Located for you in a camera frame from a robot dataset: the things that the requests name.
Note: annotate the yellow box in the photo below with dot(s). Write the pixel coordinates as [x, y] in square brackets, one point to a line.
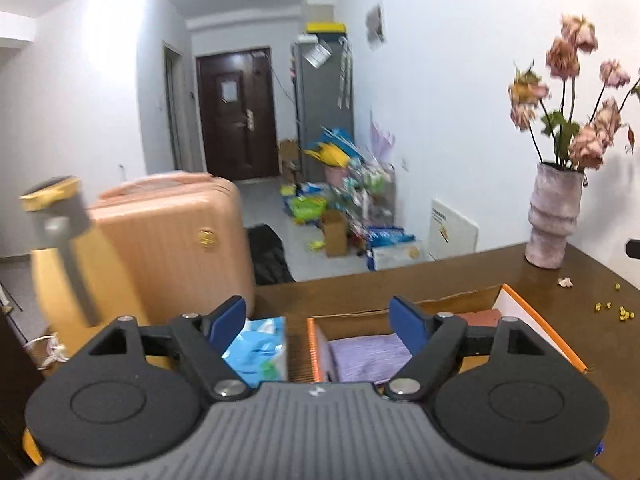
[326, 27]

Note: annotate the wall picture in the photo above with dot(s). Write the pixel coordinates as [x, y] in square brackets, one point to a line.
[375, 25]

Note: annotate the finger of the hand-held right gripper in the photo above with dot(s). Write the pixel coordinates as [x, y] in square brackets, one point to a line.
[634, 250]

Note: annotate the grey side door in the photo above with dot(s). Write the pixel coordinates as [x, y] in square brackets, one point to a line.
[172, 110]

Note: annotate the yellow crumbs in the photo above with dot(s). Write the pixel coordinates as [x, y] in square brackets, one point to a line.
[624, 313]

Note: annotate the yellow bag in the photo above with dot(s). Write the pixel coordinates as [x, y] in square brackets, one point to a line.
[330, 154]

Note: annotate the cardboard box by door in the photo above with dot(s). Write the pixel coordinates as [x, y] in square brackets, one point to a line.
[289, 157]

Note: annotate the dark brown entrance door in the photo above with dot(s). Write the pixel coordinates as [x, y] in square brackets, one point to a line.
[235, 115]

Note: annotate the hanging umbrellas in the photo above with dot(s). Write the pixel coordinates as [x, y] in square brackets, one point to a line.
[344, 75]

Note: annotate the pink suitcase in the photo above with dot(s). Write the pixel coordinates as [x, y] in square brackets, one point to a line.
[170, 245]

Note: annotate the grey refrigerator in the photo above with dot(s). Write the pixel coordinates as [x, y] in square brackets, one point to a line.
[320, 105]

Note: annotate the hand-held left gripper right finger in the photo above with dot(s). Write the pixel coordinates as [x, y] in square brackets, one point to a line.
[406, 322]

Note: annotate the white board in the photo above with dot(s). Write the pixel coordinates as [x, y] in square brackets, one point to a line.
[452, 232]

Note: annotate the white crumb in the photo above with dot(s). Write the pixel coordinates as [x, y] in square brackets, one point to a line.
[566, 282]

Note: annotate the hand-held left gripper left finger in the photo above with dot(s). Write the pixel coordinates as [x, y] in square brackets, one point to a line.
[227, 319]

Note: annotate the blue tissue pack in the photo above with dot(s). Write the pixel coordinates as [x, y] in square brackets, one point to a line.
[260, 350]

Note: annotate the dark wooden cabinet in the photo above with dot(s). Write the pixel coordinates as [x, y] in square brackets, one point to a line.
[15, 385]

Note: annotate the blue and white carton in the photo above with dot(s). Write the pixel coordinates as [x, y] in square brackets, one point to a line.
[392, 247]

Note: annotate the dried pink flowers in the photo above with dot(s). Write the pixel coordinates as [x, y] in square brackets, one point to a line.
[590, 135]

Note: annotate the purple towel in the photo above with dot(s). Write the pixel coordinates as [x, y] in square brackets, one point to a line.
[367, 355]

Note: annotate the yellow thermos jug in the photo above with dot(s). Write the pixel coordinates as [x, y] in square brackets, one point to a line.
[55, 280]

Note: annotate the small brown cardboard box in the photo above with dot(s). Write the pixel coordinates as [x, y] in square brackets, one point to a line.
[334, 235]

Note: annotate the green snack packet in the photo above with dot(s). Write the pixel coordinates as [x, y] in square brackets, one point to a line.
[307, 207]

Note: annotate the black floor mat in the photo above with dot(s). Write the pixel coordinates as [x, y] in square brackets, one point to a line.
[267, 255]

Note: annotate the orange cardboard box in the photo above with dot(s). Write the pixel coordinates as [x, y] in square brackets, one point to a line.
[545, 325]

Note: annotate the pale pink ribbed vase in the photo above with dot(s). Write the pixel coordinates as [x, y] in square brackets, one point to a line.
[552, 215]

